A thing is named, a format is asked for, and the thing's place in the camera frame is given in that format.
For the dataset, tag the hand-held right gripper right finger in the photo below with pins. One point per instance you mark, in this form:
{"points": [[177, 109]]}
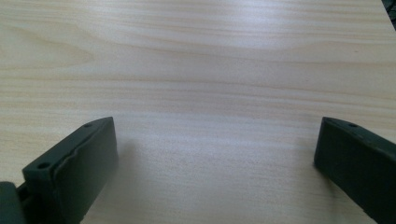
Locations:
{"points": [[358, 161]]}

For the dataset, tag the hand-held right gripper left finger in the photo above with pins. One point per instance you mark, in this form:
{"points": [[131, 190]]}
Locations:
{"points": [[77, 168]]}

